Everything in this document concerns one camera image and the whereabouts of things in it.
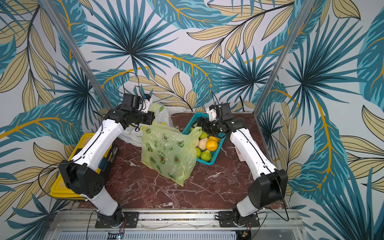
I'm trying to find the left metal corner post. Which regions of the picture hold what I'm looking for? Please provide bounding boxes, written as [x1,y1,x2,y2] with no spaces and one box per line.
[41,0,112,110]

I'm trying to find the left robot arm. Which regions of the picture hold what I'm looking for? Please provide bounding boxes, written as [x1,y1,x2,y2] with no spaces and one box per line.
[59,94,155,228]

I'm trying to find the teal plastic basket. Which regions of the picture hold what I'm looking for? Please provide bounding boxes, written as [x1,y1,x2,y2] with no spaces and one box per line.
[182,113,226,166]

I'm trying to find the green avocado print plastic bag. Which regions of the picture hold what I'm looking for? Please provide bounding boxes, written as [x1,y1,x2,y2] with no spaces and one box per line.
[141,123,202,187]

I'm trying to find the white pear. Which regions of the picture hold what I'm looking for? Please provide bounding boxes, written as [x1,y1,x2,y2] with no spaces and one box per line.
[198,138,208,152]

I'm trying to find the metal corner post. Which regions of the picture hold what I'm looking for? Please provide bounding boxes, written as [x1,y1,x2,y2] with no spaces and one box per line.
[41,0,112,110]
[254,0,315,117]

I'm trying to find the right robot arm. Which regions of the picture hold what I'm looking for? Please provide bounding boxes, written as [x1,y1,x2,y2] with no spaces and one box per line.
[197,103,288,227]

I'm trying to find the white lemon print plastic bags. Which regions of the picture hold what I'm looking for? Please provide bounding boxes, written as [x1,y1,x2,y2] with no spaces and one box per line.
[118,103,186,147]

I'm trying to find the yellow plastic toolbox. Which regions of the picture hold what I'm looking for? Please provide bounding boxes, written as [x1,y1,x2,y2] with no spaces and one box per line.
[50,142,118,200]

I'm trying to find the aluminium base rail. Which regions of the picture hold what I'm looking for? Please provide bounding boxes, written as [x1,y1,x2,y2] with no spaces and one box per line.
[44,209,310,240]

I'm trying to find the right metal corner post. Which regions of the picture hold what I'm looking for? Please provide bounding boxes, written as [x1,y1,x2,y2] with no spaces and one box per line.
[254,0,315,117]

